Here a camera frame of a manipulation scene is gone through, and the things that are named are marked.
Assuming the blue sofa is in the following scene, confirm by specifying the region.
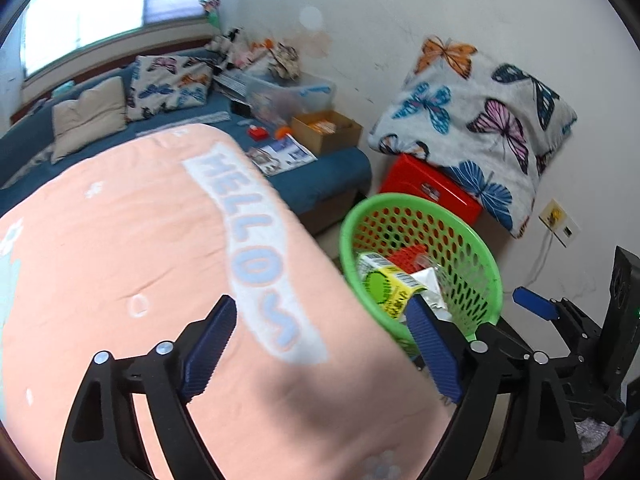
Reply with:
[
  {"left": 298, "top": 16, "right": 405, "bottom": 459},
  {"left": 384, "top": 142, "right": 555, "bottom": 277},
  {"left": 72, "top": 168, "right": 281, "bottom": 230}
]
[{"left": 0, "top": 47, "right": 373, "bottom": 236}]

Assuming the clear plastic storage bin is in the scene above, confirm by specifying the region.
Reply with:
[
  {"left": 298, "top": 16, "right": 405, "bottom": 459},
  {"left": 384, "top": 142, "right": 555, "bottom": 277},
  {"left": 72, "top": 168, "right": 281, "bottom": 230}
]
[{"left": 245, "top": 71, "right": 337, "bottom": 128}]

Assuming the cardboard box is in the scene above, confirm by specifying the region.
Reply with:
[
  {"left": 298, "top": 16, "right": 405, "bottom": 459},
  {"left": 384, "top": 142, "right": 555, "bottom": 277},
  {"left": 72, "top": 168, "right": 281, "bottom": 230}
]
[{"left": 291, "top": 110, "right": 363, "bottom": 156}]

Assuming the red foam fruit net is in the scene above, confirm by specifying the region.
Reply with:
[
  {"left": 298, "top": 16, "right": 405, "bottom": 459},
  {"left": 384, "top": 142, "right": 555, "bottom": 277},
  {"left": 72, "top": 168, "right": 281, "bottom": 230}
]
[{"left": 387, "top": 246, "right": 428, "bottom": 276}]

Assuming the small butterfly print pillow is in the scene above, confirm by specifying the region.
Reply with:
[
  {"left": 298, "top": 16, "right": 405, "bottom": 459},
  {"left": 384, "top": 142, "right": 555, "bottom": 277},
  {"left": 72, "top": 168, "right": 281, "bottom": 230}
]
[{"left": 125, "top": 54, "right": 215, "bottom": 122}]

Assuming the red plastic box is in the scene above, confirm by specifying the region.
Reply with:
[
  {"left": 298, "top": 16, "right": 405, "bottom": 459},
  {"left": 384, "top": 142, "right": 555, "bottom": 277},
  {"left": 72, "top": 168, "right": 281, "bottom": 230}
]
[{"left": 379, "top": 152, "right": 483, "bottom": 223}]

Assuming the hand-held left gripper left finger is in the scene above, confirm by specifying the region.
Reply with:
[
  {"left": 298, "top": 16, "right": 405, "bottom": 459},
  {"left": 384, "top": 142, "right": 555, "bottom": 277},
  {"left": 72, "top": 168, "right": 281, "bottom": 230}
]
[{"left": 55, "top": 295, "right": 238, "bottom": 480}]

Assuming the black white plush toy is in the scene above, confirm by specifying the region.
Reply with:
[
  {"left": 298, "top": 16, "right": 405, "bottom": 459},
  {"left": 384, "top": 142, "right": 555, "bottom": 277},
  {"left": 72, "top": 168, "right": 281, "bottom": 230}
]
[{"left": 210, "top": 30, "right": 246, "bottom": 56}]

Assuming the green juice carton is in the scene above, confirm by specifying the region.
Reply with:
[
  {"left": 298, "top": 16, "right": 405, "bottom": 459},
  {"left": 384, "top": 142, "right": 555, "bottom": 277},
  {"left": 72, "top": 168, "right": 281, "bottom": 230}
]
[{"left": 356, "top": 251, "right": 428, "bottom": 321}]

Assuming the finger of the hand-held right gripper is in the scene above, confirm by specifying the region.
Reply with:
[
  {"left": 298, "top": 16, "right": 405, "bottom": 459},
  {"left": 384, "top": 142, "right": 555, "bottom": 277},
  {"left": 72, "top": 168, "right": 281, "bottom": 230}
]
[
  {"left": 492, "top": 321, "right": 585, "bottom": 377},
  {"left": 514, "top": 286, "right": 601, "bottom": 356}
]

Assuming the printed leaflet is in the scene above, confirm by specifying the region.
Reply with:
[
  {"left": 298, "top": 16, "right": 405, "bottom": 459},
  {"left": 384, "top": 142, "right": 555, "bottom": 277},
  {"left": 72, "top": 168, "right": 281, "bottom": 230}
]
[{"left": 246, "top": 137, "right": 318, "bottom": 177}]

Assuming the white wall socket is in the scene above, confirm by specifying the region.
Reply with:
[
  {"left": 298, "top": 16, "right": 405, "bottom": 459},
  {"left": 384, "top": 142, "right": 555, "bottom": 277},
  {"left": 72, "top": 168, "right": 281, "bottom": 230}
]
[{"left": 539, "top": 199, "right": 582, "bottom": 248}]

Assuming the green plastic basket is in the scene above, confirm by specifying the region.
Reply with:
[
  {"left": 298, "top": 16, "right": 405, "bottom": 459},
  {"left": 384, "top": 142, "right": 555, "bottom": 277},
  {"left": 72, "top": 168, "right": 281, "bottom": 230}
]
[{"left": 340, "top": 194, "right": 502, "bottom": 361}]

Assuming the pile of toys and cloths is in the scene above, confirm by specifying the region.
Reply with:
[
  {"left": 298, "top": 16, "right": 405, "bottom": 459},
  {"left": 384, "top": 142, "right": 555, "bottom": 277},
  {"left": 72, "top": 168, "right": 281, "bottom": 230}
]
[{"left": 240, "top": 37, "right": 302, "bottom": 80}]

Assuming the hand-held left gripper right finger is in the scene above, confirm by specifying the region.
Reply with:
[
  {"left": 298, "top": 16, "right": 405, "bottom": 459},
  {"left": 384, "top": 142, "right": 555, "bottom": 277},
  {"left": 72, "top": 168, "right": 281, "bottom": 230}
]
[{"left": 405, "top": 294, "right": 586, "bottom": 480}]

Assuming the window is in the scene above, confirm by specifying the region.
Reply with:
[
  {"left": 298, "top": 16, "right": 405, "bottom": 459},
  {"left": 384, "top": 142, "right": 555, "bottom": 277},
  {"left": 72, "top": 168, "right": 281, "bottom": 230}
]
[{"left": 20, "top": 0, "right": 216, "bottom": 81}]

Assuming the large butterfly print pillow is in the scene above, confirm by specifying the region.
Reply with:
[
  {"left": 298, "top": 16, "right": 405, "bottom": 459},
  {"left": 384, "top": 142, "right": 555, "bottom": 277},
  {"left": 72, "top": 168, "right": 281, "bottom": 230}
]
[{"left": 369, "top": 35, "right": 578, "bottom": 238}]

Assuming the beige pillow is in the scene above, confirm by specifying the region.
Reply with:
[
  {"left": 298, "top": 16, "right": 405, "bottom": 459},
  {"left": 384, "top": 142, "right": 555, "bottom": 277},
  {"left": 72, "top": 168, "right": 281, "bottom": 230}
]
[{"left": 50, "top": 76, "right": 128, "bottom": 163}]

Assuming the clear plastic bag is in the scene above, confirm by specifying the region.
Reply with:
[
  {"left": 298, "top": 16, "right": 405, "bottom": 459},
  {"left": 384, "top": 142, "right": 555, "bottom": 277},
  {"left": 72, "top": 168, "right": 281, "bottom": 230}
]
[{"left": 410, "top": 255, "right": 453, "bottom": 321}]

